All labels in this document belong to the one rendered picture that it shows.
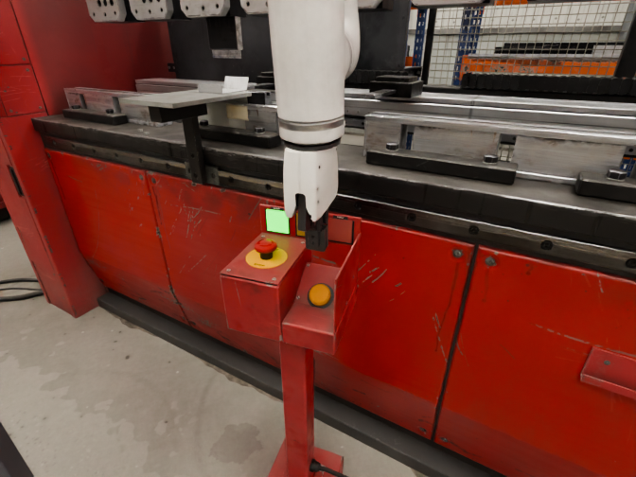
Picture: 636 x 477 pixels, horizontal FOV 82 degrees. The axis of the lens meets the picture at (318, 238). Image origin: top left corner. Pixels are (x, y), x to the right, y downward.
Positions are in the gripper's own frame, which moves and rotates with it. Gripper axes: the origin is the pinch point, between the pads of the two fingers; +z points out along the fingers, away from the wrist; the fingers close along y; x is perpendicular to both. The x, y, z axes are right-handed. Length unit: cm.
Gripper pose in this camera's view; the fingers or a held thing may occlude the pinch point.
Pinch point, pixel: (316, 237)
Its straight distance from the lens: 56.0
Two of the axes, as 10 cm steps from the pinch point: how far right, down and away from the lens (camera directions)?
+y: -3.5, 5.2, -7.8
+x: 9.4, 1.6, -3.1
